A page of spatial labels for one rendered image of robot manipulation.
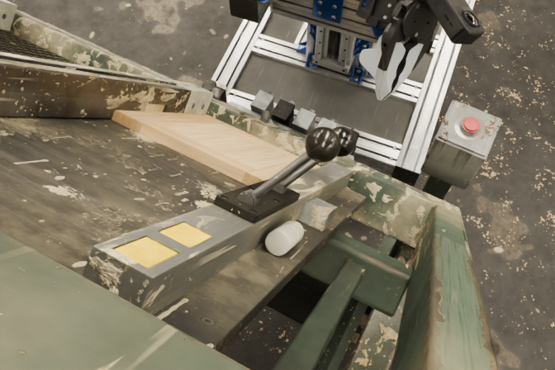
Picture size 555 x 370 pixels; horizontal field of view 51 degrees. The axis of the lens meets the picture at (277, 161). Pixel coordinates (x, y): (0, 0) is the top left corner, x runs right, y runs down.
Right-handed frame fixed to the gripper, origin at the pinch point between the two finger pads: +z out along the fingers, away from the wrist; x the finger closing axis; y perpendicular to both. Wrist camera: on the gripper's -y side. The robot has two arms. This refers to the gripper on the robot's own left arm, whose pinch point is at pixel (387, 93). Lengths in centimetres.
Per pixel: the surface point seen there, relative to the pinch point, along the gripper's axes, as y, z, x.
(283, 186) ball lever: -1.3, 12.0, 16.2
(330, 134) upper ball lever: -10.2, -0.9, 22.0
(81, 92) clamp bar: 32.5, 14.4, 28.6
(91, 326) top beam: -32, -8, 59
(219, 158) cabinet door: 19.6, 20.7, 9.7
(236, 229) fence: -11.5, 8.0, 32.6
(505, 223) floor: 25, 69, -141
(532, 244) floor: 14, 72, -144
